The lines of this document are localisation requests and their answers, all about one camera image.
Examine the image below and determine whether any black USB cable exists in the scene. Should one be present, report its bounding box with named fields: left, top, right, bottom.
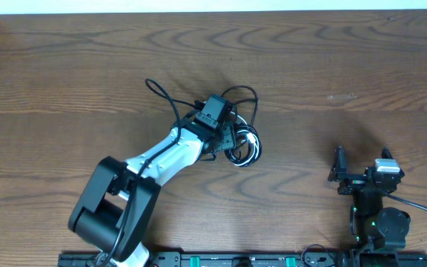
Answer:
left=220, top=85, right=262, bottom=168

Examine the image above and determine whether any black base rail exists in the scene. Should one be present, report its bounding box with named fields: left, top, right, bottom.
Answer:
left=57, top=251, right=427, bottom=267

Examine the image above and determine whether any right camera black cable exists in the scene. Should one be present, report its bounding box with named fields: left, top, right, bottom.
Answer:
left=380, top=188, right=427, bottom=267

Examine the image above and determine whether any camera black cable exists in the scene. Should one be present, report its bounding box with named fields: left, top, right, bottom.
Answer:
left=380, top=188, right=427, bottom=267
left=98, top=78, right=209, bottom=267

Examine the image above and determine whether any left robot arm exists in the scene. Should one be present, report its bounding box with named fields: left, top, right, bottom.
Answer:
left=68, top=95, right=234, bottom=266

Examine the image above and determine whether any white USB cable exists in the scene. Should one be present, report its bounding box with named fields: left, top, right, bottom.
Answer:
left=234, top=113, right=260, bottom=167

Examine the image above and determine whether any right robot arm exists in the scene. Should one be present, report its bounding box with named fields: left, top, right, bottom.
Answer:
left=328, top=147, right=411, bottom=266

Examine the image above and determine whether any left camera black cable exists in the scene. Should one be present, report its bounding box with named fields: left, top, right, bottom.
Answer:
left=98, top=78, right=209, bottom=267

